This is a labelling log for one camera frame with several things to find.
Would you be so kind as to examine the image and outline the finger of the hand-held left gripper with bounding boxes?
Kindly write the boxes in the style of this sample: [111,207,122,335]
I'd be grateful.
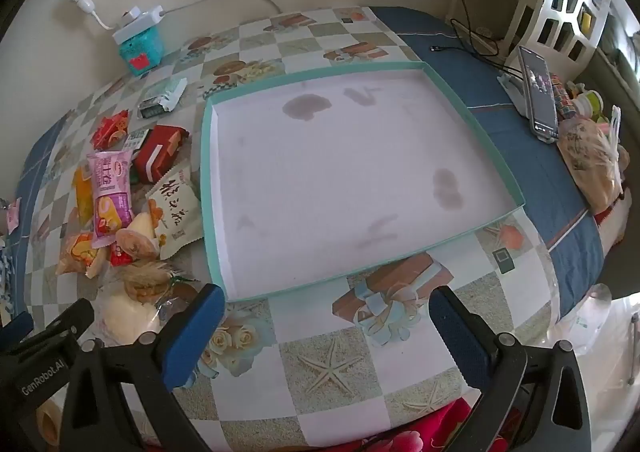
[0,311,35,343]
[20,298,96,350]

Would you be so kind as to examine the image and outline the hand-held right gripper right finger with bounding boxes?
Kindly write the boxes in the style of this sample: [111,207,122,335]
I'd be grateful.
[429,285,592,452]

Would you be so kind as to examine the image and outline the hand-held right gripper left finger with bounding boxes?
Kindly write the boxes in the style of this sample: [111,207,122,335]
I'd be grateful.
[60,283,226,452]

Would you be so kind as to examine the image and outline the clear packet with white bun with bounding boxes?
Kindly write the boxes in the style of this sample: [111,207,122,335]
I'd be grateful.
[97,282,201,349]

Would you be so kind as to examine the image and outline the orange croissant packet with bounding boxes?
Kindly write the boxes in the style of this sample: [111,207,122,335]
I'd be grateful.
[55,231,111,279]

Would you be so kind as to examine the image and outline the clear packet with brown biscuit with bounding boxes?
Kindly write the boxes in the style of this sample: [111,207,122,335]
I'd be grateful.
[117,259,198,307]

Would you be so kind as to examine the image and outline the tiny red snack packet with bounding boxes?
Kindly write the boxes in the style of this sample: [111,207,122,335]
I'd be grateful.
[109,242,133,267]

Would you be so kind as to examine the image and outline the yellow cake packet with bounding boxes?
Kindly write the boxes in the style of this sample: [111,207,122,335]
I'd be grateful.
[116,212,161,260]

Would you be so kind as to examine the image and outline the white packet with orange print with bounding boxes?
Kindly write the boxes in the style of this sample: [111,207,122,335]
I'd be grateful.
[145,167,205,260]

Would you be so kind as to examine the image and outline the orange yellow snack packet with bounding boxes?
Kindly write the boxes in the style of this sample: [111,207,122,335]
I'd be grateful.
[71,167,96,229]

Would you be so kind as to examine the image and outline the pink bread packet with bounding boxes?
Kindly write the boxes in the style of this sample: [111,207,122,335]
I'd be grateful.
[86,150,136,249]

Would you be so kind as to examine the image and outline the red packet with white stripe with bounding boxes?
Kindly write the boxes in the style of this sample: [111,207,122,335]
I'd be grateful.
[134,124,191,185]

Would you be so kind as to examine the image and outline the green biscuit packet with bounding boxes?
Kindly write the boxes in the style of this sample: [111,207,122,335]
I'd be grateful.
[122,128,153,153]

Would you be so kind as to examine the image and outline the small red snack packet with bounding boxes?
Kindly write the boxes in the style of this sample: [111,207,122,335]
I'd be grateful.
[92,112,131,150]

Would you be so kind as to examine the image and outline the white tray with teal rim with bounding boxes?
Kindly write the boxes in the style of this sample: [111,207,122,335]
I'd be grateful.
[200,62,526,303]

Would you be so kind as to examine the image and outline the green white snack packet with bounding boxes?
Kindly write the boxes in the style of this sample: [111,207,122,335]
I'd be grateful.
[137,78,188,120]

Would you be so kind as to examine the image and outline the red floral cloth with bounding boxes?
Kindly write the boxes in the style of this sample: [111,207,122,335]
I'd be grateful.
[300,394,481,452]

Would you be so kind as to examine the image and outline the small pink wrapper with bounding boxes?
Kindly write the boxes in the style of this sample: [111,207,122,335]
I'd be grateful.
[5,198,23,233]

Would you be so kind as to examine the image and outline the beige plastic bag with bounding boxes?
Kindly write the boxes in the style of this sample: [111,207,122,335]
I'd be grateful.
[556,104,631,217]

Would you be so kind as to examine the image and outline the white phone stand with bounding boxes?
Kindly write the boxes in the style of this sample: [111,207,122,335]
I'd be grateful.
[497,64,533,117]

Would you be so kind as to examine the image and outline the black smartphone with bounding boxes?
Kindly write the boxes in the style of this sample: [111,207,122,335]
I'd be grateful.
[517,46,559,143]

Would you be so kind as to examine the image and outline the colourful tape rolls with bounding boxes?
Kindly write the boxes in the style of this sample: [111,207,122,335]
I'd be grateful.
[550,74,576,120]

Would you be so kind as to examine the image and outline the yellow green tape roll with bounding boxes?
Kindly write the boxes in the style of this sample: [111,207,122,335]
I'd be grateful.
[575,89,608,123]

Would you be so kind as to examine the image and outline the teal box with red mouth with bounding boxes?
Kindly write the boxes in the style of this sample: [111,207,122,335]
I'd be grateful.
[117,26,166,77]

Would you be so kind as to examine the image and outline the white power strip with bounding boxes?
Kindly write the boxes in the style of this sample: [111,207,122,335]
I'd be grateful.
[111,5,166,45]

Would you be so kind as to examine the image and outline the black cable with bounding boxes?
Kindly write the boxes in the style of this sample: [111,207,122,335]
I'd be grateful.
[430,0,516,72]

